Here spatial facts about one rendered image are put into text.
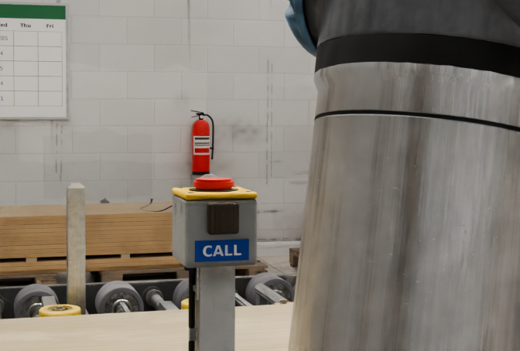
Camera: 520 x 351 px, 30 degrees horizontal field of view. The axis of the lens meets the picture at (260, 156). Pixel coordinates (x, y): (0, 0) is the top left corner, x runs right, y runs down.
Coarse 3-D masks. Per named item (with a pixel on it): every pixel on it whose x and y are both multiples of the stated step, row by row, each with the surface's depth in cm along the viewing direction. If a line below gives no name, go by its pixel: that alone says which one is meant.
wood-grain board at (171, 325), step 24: (144, 312) 188; (168, 312) 188; (240, 312) 188; (264, 312) 188; (288, 312) 188; (0, 336) 168; (24, 336) 168; (48, 336) 168; (72, 336) 168; (96, 336) 168; (120, 336) 168; (144, 336) 168; (168, 336) 168; (240, 336) 169; (264, 336) 169; (288, 336) 169
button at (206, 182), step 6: (198, 180) 93; (204, 180) 92; (210, 180) 92; (216, 180) 92; (222, 180) 92; (228, 180) 93; (198, 186) 93; (204, 186) 92; (210, 186) 92; (216, 186) 92; (222, 186) 92; (228, 186) 93
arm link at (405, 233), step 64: (320, 0) 47; (384, 0) 43; (448, 0) 42; (512, 0) 41; (320, 64) 46; (384, 64) 42; (448, 64) 42; (512, 64) 42; (320, 128) 45; (384, 128) 42; (448, 128) 42; (512, 128) 42; (320, 192) 44; (384, 192) 42; (448, 192) 41; (512, 192) 42; (320, 256) 44; (384, 256) 42; (448, 256) 41; (512, 256) 42; (320, 320) 43; (384, 320) 41; (448, 320) 41; (512, 320) 42
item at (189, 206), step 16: (176, 192) 94; (192, 192) 91; (208, 192) 92; (224, 192) 92; (240, 192) 92; (176, 208) 94; (192, 208) 90; (240, 208) 91; (256, 208) 92; (176, 224) 94; (192, 224) 90; (240, 224) 91; (256, 224) 92; (176, 240) 94; (192, 240) 90; (256, 240) 92; (176, 256) 94; (192, 256) 90; (256, 256) 92
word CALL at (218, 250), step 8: (200, 240) 90; (208, 240) 90; (216, 240) 91; (224, 240) 91; (232, 240) 91; (240, 240) 91; (248, 240) 92; (200, 248) 90; (208, 248) 91; (216, 248) 91; (224, 248) 91; (232, 248) 91; (240, 248) 91; (248, 248) 92; (200, 256) 90; (208, 256) 91; (216, 256) 91; (224, 256) 91; (232, 256) 91; (240, 256) 91; (248, 256) 92
